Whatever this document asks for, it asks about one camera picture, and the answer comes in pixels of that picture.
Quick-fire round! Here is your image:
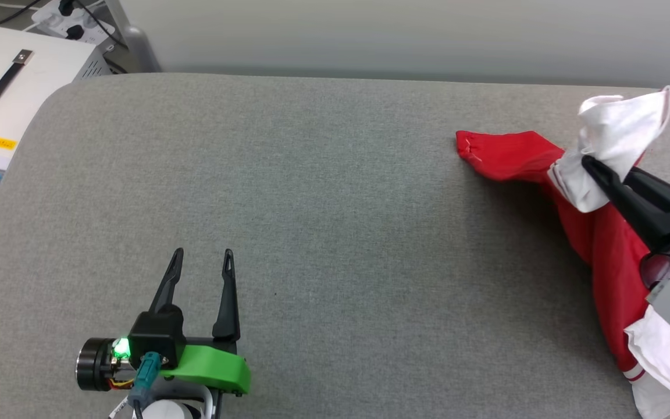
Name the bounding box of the red and white basketball jersey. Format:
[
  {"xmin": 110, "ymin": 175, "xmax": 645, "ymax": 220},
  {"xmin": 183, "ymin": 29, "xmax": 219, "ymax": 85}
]
[{"xmin": 456, "ymin": 86, "xmax": 670, "ymax": 419}]

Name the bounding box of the white equipment box black handle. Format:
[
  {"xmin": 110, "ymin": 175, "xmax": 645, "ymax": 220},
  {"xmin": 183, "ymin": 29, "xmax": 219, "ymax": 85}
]
[{"xmin": 0, "ymin": 26, "xmax": 112, "ymax": 194}]

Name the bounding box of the left arm cable teal connector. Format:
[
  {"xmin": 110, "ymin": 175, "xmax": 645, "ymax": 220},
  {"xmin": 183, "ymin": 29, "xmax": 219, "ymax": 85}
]
[{"xmin": 127, "ymin": 351, "xmax": 165, "ymax": 419}]

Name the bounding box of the white power strip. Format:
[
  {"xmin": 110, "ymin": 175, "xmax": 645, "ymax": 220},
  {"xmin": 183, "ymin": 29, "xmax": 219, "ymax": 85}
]
[{"xmin": 31, "ymin": 0, "xmax": 116, "ymax": 46}]

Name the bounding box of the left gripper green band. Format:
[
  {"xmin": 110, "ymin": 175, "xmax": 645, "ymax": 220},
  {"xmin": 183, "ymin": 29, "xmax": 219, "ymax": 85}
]
[{"xmin": 76, "ymin": 248, "xmax": 252, "ymax": 397}]

